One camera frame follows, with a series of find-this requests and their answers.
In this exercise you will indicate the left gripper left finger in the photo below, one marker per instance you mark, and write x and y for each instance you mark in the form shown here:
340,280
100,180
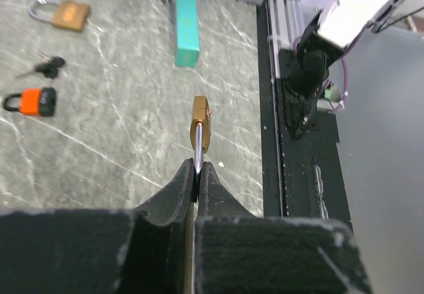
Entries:
141,250

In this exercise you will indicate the large brass padlock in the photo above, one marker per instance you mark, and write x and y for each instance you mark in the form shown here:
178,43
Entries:
69,15

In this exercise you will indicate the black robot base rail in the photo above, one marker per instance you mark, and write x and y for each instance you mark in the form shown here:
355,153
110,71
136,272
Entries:
301,177

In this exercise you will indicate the teal rectangular box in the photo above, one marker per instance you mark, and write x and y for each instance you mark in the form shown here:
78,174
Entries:
187,33

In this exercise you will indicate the small brass padlock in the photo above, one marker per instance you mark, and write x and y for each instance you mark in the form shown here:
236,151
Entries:
200,130

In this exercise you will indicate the orange black padlock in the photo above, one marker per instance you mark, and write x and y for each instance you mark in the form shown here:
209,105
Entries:
32,102

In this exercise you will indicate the black keys of orange padlock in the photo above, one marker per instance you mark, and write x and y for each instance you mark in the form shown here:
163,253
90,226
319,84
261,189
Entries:
49,67

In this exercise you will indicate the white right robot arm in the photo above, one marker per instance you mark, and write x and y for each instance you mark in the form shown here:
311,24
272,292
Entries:
327,37

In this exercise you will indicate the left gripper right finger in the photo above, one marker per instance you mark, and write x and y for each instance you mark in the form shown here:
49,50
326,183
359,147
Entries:
236,252

